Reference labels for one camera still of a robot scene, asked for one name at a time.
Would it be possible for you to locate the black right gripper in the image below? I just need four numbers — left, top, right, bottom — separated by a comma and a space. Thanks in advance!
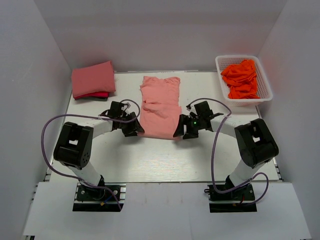
173, 114, 204, 140

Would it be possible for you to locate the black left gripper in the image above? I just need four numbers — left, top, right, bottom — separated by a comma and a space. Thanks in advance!
118, 111, 145, 137

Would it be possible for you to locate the light pink t shirt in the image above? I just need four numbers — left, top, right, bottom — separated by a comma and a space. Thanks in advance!
139, 76, 182, 140

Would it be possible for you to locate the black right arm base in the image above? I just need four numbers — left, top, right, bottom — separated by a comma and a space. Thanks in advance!
204, 183, 257, 213

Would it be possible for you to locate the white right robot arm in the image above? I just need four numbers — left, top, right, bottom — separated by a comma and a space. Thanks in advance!
173, 113, 279, 200

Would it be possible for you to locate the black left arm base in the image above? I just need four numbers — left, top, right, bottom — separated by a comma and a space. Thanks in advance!
72, 183, 126, 213

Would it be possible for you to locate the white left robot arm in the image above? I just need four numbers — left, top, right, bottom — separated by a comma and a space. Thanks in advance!
53, 112, 145, 200

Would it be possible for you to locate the folded dark t shirt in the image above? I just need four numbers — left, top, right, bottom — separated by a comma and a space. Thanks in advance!
74, 96, 108, 102

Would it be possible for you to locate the folded magenta t shirt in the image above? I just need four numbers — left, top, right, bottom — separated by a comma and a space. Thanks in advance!
73, 91, 109, 100

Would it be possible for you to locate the folded salmon red t shirt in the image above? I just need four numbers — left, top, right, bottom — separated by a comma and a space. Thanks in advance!
71, 60, 116, 97

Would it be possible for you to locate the white perforated plastic basket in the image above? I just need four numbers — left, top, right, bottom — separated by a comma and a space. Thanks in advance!
215, 55, 273, 107

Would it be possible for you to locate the orange t shirt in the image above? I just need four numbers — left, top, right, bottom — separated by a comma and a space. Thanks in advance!
220, 59, 260, 99

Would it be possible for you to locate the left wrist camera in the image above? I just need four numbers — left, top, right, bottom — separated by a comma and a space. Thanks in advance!
99, 101, 130, 120

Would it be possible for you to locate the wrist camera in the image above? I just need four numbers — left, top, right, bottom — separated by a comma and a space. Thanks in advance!
186, 101, 223, 121
99, 101, 130, 120

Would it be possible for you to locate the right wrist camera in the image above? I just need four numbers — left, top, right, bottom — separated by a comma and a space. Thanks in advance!
186, 101, 223, 121

